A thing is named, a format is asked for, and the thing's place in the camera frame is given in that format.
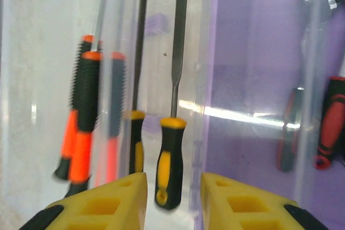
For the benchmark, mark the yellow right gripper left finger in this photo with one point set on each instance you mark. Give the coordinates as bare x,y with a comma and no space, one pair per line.
107,208

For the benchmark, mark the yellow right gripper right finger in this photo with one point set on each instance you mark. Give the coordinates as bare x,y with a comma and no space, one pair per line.
242,208

